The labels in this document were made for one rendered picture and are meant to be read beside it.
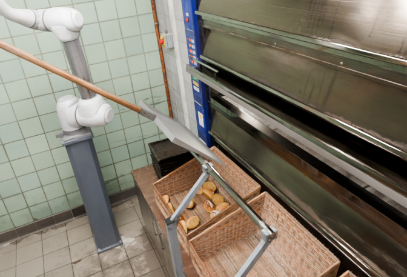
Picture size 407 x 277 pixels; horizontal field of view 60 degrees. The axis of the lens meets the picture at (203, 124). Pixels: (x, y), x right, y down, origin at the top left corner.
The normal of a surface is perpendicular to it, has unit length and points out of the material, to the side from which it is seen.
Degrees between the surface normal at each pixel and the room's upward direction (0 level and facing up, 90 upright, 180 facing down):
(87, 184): 90
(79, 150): 90
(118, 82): 90
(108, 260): 0
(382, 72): 90
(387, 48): 70
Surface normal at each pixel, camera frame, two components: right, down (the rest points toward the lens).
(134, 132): 0.42, 0.37
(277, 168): -0.88, -0.05
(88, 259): -0.11, -0.89
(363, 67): -0.90, 0.27
